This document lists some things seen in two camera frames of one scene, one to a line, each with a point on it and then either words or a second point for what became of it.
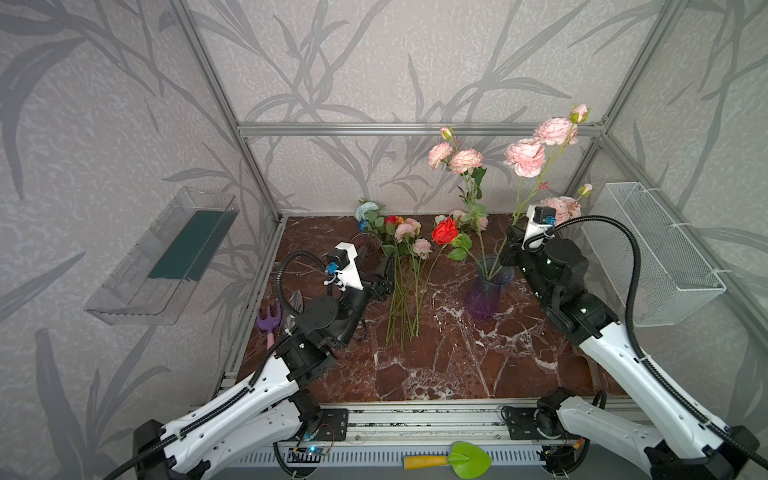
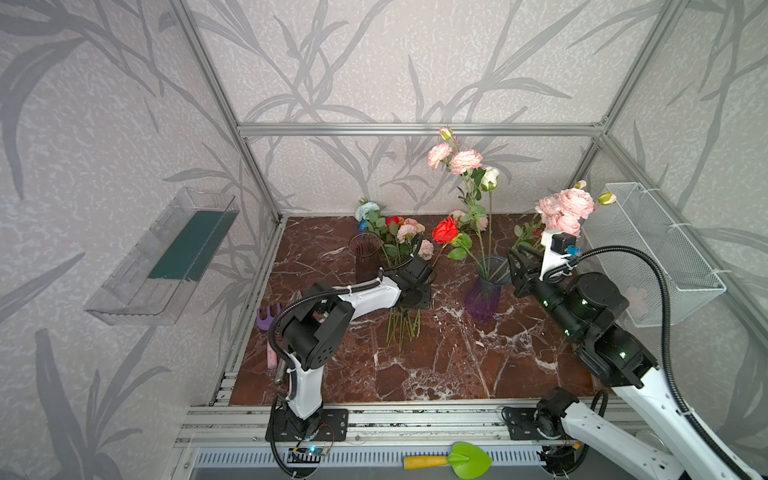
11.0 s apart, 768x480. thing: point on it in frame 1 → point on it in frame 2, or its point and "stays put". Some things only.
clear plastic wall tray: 150,283 stays put
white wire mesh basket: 678,280 stays put
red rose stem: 446,231 stays put
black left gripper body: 377,282 → 417,271
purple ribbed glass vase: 483,295 stays put
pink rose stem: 528,160 → 563,211
